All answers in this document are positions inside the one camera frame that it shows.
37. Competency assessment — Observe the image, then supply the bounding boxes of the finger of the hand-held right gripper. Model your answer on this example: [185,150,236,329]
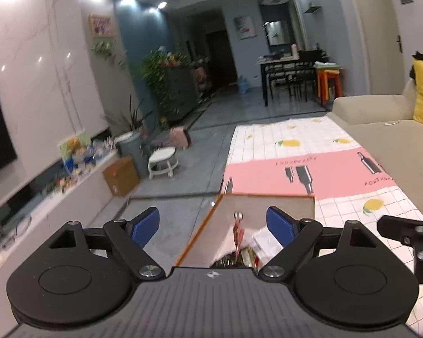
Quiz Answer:
[377,215,423,245]

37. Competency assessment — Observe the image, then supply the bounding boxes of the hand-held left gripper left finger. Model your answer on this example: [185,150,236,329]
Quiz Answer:
[47,207,163,278]

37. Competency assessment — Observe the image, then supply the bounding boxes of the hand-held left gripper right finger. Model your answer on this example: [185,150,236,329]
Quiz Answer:
[259,206,378,278]

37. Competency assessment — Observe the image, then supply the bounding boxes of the orange cardboard storage box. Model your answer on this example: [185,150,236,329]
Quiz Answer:
[175,193,316,269]

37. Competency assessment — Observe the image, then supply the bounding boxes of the spicy snack packet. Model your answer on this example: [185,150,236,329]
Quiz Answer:
[232,218,245,257]

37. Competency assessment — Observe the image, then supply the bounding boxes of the black and green snack packet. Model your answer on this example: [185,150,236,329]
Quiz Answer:
[211,248,259,269]

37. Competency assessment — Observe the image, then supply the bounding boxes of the brown cardboard box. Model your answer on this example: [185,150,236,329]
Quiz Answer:
[102,155,140,197]

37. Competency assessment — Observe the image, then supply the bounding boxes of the beige sofa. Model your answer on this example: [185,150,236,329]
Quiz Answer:
[331,77,423,226]

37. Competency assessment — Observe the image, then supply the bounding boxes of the printed lemon and bottle tablecloth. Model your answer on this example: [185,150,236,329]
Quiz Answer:
[222,115,423,337]

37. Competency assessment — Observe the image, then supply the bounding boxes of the white round wheeled stool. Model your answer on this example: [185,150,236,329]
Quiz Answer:
[147,147,180,180]

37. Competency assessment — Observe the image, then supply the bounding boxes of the grey round bin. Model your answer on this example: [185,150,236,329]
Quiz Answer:
[116,132,150,178]

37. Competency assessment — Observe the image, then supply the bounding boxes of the pile of small toys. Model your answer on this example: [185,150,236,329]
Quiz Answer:
[92,137,118,159]

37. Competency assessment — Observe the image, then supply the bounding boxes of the small brown toy figures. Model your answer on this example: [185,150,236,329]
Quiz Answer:
[54,176,78,192]

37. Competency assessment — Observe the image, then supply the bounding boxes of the white television console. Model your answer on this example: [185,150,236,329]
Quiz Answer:
[0,146,122,324]

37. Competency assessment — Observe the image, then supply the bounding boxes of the long-leaf potted plant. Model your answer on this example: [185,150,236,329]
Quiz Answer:
[104,93,156,138]

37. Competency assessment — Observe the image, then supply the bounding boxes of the teddy bear picture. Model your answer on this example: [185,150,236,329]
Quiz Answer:
[58,134,92,170]

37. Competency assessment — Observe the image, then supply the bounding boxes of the white door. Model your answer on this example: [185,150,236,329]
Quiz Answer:
[365,0,415,95]

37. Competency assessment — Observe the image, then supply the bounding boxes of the dark drawer cabinet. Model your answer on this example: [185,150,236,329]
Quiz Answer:
[164,65,201,122]

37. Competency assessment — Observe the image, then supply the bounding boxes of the orange stool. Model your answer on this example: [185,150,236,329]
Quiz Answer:
[315,66,343,105]

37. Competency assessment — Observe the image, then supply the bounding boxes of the leafy trailing plant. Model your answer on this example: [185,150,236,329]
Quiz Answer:
[141,46,191,113]

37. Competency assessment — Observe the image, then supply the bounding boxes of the dark dining table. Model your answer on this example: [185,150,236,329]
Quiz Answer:
[255,54,330,107]

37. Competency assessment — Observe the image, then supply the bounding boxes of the dark dining chair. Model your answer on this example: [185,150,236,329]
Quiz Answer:
[298,49,325,101]

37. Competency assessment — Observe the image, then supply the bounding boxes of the hanging vine plant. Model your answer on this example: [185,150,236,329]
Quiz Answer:
[91,40,125,69]

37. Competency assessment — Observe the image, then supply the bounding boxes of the pink framed picture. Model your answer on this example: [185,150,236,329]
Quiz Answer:
[88,13,116,37]

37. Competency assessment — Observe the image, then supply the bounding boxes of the wall mirror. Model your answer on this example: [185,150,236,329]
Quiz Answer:
[264,19,292,46]

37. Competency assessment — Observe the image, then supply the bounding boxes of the wall picture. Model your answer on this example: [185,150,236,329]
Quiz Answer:
[233,15,257,39]

